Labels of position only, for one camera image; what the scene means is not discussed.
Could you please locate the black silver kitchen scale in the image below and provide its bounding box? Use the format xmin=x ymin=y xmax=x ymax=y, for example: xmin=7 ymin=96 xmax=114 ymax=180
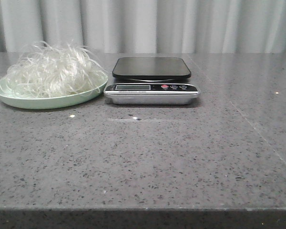
xmin=104 ymin=57 xmax=200 ymax=105

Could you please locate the light green plate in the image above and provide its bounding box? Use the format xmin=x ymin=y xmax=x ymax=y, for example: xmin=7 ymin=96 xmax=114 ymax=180
xmin=0 ymin=75 xmax=108 ymax=110

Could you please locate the white vermicelli noodle bundle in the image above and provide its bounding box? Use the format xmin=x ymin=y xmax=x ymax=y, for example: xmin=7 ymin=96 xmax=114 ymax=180
xmin=2 ymin=41 xmax=108 ymax=99

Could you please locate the white pleated curtain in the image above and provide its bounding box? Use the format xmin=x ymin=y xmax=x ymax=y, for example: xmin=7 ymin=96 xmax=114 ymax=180
xmin=0 ymin=0 xmax=286 ymax=53

